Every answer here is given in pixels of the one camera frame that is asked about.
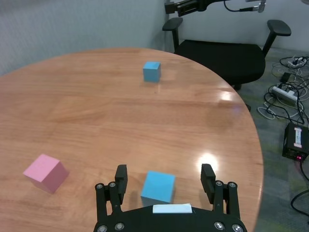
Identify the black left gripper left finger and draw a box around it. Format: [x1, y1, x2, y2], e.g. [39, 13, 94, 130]
[95, 164, 128, 222]

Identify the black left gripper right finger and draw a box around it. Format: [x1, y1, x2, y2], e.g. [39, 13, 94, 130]
[200, 163, 241, 219]

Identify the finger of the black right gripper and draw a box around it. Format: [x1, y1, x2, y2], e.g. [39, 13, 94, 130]
[165, 0, 211, 17]

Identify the blue cube block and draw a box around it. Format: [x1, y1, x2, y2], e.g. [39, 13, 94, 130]
[140, 170, 176, 207]
[142, 61, 162, 83]

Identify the pink cube block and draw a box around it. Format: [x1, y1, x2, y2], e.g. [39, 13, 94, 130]
[22, 154, 70, 194]

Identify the black office chair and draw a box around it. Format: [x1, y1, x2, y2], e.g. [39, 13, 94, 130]
[162, 17, 292, 91]

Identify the black electronics box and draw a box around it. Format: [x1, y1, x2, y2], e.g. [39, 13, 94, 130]
[281, 122, 309, 161]

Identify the long white power strip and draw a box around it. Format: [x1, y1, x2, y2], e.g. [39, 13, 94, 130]
[272, 85, 298, 103]

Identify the black cable with silver plug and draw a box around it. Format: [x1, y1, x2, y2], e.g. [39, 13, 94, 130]
[223, 0, 267, 13]

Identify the black cable of electronics box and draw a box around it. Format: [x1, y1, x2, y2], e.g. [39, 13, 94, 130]
[291, 159, 309, 217]

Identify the white floor cable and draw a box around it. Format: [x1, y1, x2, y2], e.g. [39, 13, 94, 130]
[257, 101, 276, 120]

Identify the black floor cable tangle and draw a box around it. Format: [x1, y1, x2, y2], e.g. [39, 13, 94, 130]
[264, 81, 307, 125]

